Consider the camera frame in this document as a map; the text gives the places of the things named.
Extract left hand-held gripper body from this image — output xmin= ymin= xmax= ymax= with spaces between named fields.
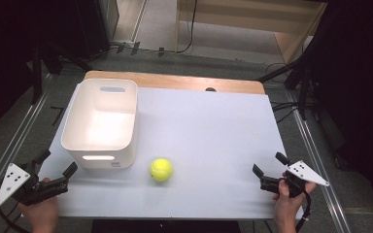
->
xmin=0 ymin=162 xmax=70 ymax=207

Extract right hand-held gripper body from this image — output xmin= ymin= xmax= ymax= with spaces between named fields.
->
xmin=259 ymin=159 xmax=331 ymax=199

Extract person's right hand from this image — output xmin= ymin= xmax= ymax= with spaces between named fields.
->
xmin=272 ymin=173 xmax=318 ymax=227

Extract person's left hand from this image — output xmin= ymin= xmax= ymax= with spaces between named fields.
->
xmin=17 ymin=177 xmax=60 ymax=233

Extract white plastic storage bin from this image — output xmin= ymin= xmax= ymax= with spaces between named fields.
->
xmin=60 ymin=78 xmax=140 ymax=171

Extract white table mat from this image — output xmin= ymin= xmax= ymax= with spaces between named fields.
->
xmin=38 ymin=83 xmax=305 ymax=221

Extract black tripod stand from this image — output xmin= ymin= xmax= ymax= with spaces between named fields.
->
xmin=256 ymin=30 xmax=320 ymax=121
xmin=28 ymin=41 xmax=93 ymax=106

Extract yellow tennis ball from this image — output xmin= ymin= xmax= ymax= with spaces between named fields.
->
xmin=149 ymin=157 xmax=174 ymax=183

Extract dark curtain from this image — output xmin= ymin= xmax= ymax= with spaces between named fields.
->
xmin=304 ymin=0 xmax=373 ymax=225
xmin=0 ymin=0 xmax=81 ymax=142

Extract wooden table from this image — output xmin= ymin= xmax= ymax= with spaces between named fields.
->
xmin=83 ymin=70 xmax=267 ymax=96

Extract white power strip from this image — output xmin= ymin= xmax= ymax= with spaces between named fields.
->
xmin=111 ymin=39 xmax=136 ymax=47

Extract black cabinet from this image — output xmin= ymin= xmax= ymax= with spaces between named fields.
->
xmin=73 ymin=0 xmax=120 ymax=60

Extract light wooden shelf unit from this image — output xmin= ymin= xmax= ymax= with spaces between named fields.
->
xmin=174 ymin=0 xmax=328 ymax=65

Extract metal floor rail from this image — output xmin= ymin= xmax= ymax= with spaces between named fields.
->
xmin=286 ymin=89 xmax=353 ymax=233
xmin=0 ymin=73 xmax=52 ymax=221

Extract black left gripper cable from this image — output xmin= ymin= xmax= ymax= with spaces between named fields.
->
xmin=0 ymin=183 xmax=31 ymax=233

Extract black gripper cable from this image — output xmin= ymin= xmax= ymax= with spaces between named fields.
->
xmin=0 ymin=183 xmax=31 ymax=233
xmin=294 ymin=190 xmax=313 ymax=233

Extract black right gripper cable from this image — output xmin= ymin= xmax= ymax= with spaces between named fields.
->
xmin=294 ymin=190 xmax=313 ymax=233

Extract black floor cables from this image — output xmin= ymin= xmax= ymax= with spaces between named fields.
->
xmin=264 ymin=61 xmax=307 ymax=124

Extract black hanging cable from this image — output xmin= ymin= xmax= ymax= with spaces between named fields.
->
xmin=174 ymin=0 xmax=199 ymax=55

